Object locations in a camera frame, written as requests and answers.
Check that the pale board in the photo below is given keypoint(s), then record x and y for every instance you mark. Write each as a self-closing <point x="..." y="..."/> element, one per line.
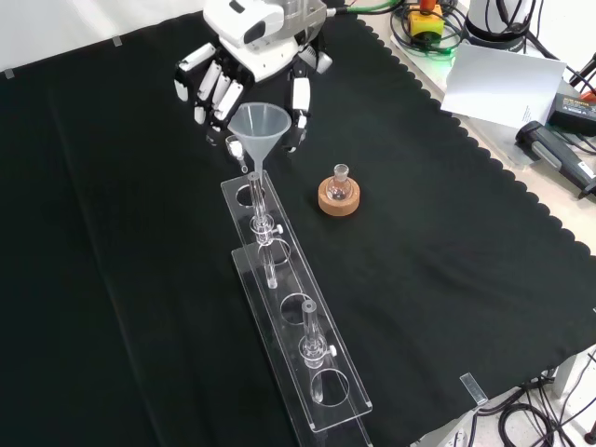
<point x="503" y="84"/>

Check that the black handheld device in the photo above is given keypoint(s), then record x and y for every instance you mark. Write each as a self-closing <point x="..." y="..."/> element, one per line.
<point x="559" y="158"/>

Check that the black power adapter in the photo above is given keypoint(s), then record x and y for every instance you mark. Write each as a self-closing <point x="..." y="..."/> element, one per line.
<point x="575" y="112"/>

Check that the clear acrylic funnel stand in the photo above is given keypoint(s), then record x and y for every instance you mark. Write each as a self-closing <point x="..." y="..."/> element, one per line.
<point x="291" y="335"/>

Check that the black bench cloth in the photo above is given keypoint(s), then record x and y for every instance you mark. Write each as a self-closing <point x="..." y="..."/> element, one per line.
<point x="139" y="233"/>

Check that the small glass round-bottom flask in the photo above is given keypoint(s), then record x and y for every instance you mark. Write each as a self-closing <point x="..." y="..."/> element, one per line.
<point x="339" y="188"/>

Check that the translucent plastic funnel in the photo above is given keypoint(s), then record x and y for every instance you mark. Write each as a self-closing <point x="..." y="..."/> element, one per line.
<point x="261" y="130"/>

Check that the grey tape strip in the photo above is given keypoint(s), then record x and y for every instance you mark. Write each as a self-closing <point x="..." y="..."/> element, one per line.
<point x="472" y="387"/>
<point x="9" y="74"/>
<point x="118" y="41"/>

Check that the yellow stop button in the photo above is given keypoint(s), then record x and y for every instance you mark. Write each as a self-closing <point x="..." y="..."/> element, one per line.
<point x="426" y="23"/>

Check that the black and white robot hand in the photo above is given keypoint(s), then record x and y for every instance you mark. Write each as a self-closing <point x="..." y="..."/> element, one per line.
<point x="261" y="51"/>

